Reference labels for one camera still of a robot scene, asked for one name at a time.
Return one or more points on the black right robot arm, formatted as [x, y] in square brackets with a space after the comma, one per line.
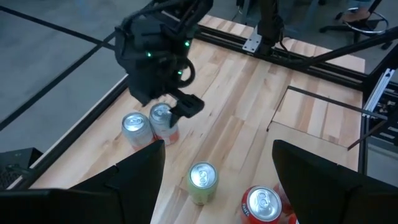
[146, 34]

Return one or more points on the silver aluminium bar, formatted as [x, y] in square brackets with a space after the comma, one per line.
[377, 90]

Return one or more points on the silver and salmon seltzer can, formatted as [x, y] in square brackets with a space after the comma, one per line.
[135, 124]
[161, 130]

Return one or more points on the green beverage can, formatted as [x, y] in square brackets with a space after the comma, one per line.
[202, 177]

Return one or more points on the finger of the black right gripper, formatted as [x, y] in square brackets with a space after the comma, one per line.
[189, 107]

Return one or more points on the red strawberry soda can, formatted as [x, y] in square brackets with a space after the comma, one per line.
[264, 202]

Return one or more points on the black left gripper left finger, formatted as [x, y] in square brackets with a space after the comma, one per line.
[140, 186]

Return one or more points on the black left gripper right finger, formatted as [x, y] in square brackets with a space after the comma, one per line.
[335, 202]

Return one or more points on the black aluminium table frame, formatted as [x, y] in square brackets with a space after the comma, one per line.
[326, 74]

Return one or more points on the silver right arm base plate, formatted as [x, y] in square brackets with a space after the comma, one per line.
[252, 43]

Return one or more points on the wooden shelf black metal legs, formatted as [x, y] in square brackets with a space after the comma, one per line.
[311, 147]

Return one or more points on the person's foot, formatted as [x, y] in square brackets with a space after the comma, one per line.
[354, 15]

